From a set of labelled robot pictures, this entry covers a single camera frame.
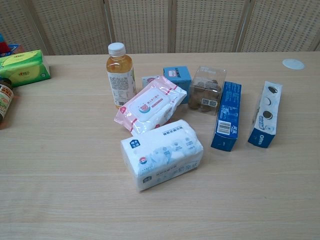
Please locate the yellow juice bottle white cap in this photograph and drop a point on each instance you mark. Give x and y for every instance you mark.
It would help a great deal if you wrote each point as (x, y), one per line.
(120, 75)

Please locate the pink wet wipes pack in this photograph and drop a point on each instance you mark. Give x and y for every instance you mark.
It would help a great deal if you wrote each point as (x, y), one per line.
(150, 107)

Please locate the white tissue pack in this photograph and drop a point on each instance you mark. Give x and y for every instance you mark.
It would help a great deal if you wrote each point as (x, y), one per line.
(162, 155)

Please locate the small blue cardboard box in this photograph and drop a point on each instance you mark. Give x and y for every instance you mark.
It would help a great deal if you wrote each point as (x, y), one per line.
(178, 75)

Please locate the clear plastic cookie box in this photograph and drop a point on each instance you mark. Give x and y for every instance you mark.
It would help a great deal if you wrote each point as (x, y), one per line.
(206, 92)

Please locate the blue barcode carton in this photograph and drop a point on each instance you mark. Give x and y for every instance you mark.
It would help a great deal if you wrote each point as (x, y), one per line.
(226, 117)

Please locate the woven folding screen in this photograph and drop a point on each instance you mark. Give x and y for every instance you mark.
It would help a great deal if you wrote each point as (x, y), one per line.
(160, 25)

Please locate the blue Oreo cookie box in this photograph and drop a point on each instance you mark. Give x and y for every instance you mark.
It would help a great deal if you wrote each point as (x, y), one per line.
(266, 115)

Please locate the round white table cap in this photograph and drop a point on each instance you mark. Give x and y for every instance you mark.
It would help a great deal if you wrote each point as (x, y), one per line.
(293, 64)

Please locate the green tissue pack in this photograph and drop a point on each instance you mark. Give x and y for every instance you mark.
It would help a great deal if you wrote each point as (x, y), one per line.
(22, 67)

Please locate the dark jar with label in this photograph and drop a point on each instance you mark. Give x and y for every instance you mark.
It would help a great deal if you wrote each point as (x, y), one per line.
(4, 102)

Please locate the blue red snack package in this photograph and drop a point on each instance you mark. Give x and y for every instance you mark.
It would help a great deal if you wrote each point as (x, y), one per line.
(10, 48)

